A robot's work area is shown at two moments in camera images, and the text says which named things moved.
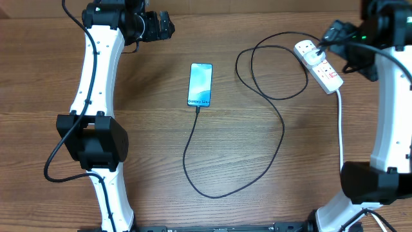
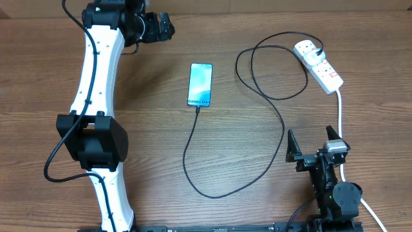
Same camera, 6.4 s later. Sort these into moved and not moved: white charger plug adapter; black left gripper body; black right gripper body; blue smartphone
Moved: black right gripper body
Not moved: blue smartphone; black left gripper body; white charger plug adapter
